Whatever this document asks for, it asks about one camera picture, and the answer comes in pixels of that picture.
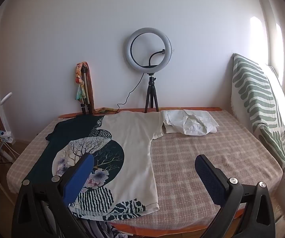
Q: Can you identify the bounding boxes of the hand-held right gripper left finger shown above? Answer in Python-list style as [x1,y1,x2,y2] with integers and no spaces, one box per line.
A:
[12,153,94,238]

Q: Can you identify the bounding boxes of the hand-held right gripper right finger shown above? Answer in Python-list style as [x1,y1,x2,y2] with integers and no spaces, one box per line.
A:
[194,154,276,238]

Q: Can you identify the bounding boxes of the printed cream and teal shirt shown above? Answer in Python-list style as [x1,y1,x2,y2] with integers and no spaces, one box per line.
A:
[30,111,164,221]

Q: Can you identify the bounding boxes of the checked beige blanket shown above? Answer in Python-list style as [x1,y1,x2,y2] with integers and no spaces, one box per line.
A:
[7,109,283,231]

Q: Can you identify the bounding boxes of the striped grey trousers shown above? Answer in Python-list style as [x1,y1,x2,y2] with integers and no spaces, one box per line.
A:
[77,217,124,238]

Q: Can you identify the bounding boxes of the folded white shirt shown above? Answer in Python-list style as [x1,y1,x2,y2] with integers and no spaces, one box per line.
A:
[161,109,220,136]

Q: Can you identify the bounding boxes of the silver folded tripod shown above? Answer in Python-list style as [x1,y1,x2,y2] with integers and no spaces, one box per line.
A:
[79,64,93,116]

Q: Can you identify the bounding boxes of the green striped white cushion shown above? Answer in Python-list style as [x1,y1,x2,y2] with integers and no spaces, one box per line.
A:
[230,53,285,201]

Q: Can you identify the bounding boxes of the colourful scarf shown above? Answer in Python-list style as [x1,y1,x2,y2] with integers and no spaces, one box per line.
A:
[74,61,118,114]

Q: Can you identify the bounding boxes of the black mini tripod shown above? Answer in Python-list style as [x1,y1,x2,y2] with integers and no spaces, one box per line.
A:
[144,73,160,113]

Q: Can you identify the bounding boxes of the white clip lamp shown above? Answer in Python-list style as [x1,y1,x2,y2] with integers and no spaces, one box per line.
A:
[0,92,15,143]

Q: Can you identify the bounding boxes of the black power cable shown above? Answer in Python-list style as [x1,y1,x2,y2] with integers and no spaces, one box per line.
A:
[116,73,145,112]

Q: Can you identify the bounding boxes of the white ring light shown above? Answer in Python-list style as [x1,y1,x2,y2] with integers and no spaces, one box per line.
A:
[125,27,173,74]

